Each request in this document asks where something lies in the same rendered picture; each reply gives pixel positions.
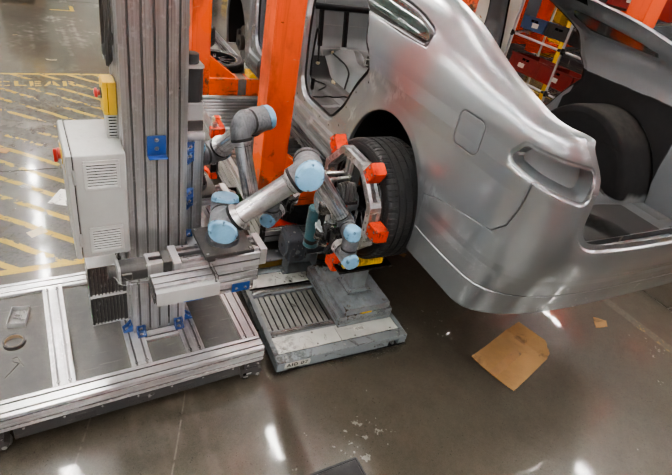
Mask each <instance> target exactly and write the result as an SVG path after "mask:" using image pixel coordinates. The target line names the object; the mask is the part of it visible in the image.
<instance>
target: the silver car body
mask: <svg viewBox="0 0 672 475"><path fill-rule="evenodd" d="M550 1H551V2H552V3H553V4H554V5H555V6H556V7H557V8H558V9H559V10H560V11H561V12H562V13H563V14H564V16H565V17H566V18H567V19H568V20H569V21H570V22H571V23H572V25H573V26H574V27H575V28H576V31H577V34H578V37H579V44H580V58H581V62H582V65H583V69H582V75H581V79H580V80H578V81H576V82H575V83H573V84H572V85H570V86H569V87H567V88H566V89H564V90H563V91H562V92H560V93H559V94H558V95H557V96H556V97H555V98H554V99H552V100H551V101H550V102H549V103H547V104H546V105H544V104H543V103H542V101H541V100H540V99H539V98H538V97H537V96H536V95H535V94H534V93H533V91H532V90H531V89H530V88H529V87H528V86H527V85H526V84H525V82H524V81H523V80H522V79H521V78H520V76H519V75H518V74H517V72H516V71H515V69H514V68H513V67H512V65H511V64H510V62H509V61H508V59H507V58H506V57H505V55H504V54H503V52H502V51H501V45H502V41H503V37H504V31H505V26H506V21H507V15H508V9H509V5H510V0H490V3H489V8H488V12H487V16H486V19H485V22H484V24H483V23H482V21H481V20H480V19H479V18H478V17H477V16H476V15H475V13H474V12H473V11H472V10H471V9H470V8H469V7H468V6H467V5H466V4H465V3H464V2H463V1H462V0H308V2H307V9H306V17H305V24H304V32H303V40H302V47H301V55H300V62H299V70H298V77H297V85H296V92H295V100H294V107H293V115H292V118H293V119H294V121H295V122H296V123H297V124H298V126H299V127H300V128H301V129H302V131H303V132H304V133H305V134H306V136H307V137H308V138H309V139H310V140H311V142H312V143H313V144H314V145H315V146H316V147H317V148H318V150H319V151H320V152H321V153H322V154H323V155H324V156H325V157H326V158H327V157H328V156H330V155H331V154H332V151H331V146H330V140H329V138H330V137H332V136H333V135H334V134H346V136H347V140H348V138H349V135H350V133H351V131H352V129H353V127H354V125H355V124H356V122H357V121H358V120H359V118H360V117H361V116H362V115H363V114H364V113H366V112H367V111H369V110H371V109H373V108H385V109H387V110H389V111H391V112H392V113H394V114H395V115H396V116H397V117H398V118H399V120H400V121H401V122H402V124H403V125H404V127H405V129H406V131H407V133H408V135H409V138H410V140H411V143H412V146H413V150H414V154H415V159H416V165H417V173H418V206H417V214H416V220H415V225H414V229H413V232H412V236H411V239H410V241H409V243H408V246H407V250H408V251H409V252H410V253H411V254H412V256H413V257H414V258H415V259H416V260H417V261H418V262H419V264H420V265H421V266H422V267H423V268H424V269H425V270H426V271H427V273H428V274H429V275H430V276H431V277H432V278H433V279H434V280H435V282H436V283H437V284H438V285H439V286H440V287H441V288H442V289H443V291H444V292H445V293H446V294H447V295H448V296H449V297H450V298H451V299H452V300H453V301H454V302H456V303H457V304H459V305H461V306H462V307H465V308H467V309H470V310H473V311H478V312H483V313H492V314H523V313H534V312H543V311H550V310H556V309H562V308H568V307H573V306H578V305H583V304H587V303H592V302H596V301H600V300H604V299H609V298H613V297H617V296H621V295H625V294H629V293H633V292H637V291H641V290H645V289H649V288H653V287H657V286H661V285H664V284H668V283H671V282H672V41H670V40H669V39H667V38H666V37H664V36H663V35H661V34H660V33H658V32H657V31H655V30H654V29H652V28H650V27H649V26H647V25H645V24H643V23H642V22H640V21H638V20H636V19H634V18H633V17H631V16H629V15H627V14H625V13H623V12H621V11H619V10H617V9H615V8H613V7H611V6H609V5H607V4H605V3H603V2H601V1H599V0H550ZM266 4H267V0H227V10H226V42H228V43H236V45H237V48H238V50H239V52H240V56H241V58H242V59H243V60H245V65H246V66H247V67H248V69H249V70H250V71H251V72H252V73H253V74H254V75H255V76H256V78H257V79H258V80H259V79H260V78H258V77H257V65H258V62H259V61H260V60H261V56H262V47H263V36H264V26H265V15H266Z"/></svg>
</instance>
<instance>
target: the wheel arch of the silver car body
mask: <svg viewBox="0 0 672 475"><path fill-rule="evenodd" d="M385 136H392V137H397V138H399V139H401V140H403V141H404V142H406V143H407V144H408V145H409V146H410V145H411V146H412V143H411V140H410V138H409V135H408V133H407V131H406V129H405V127H404V125H403V124H402V122H401V121H400V120H399V118H398V117H397V116H396V115H395V114H394V113H392V112H391V111H389V110H387V109H385V108H373V109H371V110H369V111H367V112H366V113H364V114H363V115H362V116H361V117H360V118H359V120H358V121H357V122H356V124H355V125H354V127H353V129H352V131H351V133H350V135H349V138H348V140H347V141H349V140H351V139H353V138H356V137H385ZM411 148H412V150H413V146H412V147H411ZM413 153H414V150H413Z"/></svg>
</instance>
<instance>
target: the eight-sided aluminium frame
mask: <svg viewBox="0 0 672 475"><path fill-rule="evenodd" d="M347 157H348V158H349V159H350V161H351V162H353V163H354V164H355V166H356V167H357V168H358V169H359V171H360V175H361V180H362V185H363V191H364V196H365V201H366V213H365V217H364V221H363V225H362V229H361V238H360V241H359V245H358V249H357V250H359V249H362V248H365V247H368V246H371V245H372V241H371V240H370V239H369V238H368V237H367V235H366V234H365V233H366V229H367V225H368V223H369V222H378V220H379V216H380V213H381V202H380V198H379V192H378V187H377V183H371V184H367V183H366V179H365V176H364V172H363V171H364V170H365V169H366V168H367V167H368V166H369V165H370V164H371V163H372V162H371V161H369V160H368V159H367V158H366V157H365V156H364V155H363V154H362V153H361V152H360V151H359V150H358V149H357V148H356V146H354V145H343V146H340V148H339V149H338V150H336V151H335V152H334V153H333V154H331V155H330V156H328V157H327V158H326V161H325V168H324V170H325V171H330V169H331V171H337V167H338V164H339V163H340V162H341V161H343V160H344V159H345V158H347Z"/></svg>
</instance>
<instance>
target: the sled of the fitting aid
mask: <svg viewBox="0 0 672 475"><path fill-rule="evenodd" d="M323 267H328V266H327V265H326V263H324V264H317V265H310V266H307V272H306V276H307V278H308V279H309V281H310V283H311V284H312V286H313V288H314V289H315V291H316V293H317V294H318V296H319V298H320V299H321V301H322V303H323V304H324V306H325V308H326V309H327V311H328V313H329V314H330V316H331V318H332V319H333V321H334V323H335V324H336V326H337V328H339V327H344V326H348V325H353V324H358V323H363V322H367V321H372V320H377V319H382V318H387V317H390V313H391V310H392V307H391V306H390V304H389V307H386V308H381V309H376V310H371V311H366V312H361V313H356V314H351V315H346V316H345V315H344V313H343V312H342V310H341V309H340V307H339V305H338V304H337V302H336V301H335V299H334V298H333V296H332V294H331V293H330V291H329V290H328V288H327V286H326V285H325V283H324V282H323V280H322V278H321V277H320V275H319V274H318V272H319V268H323Z"/></svg>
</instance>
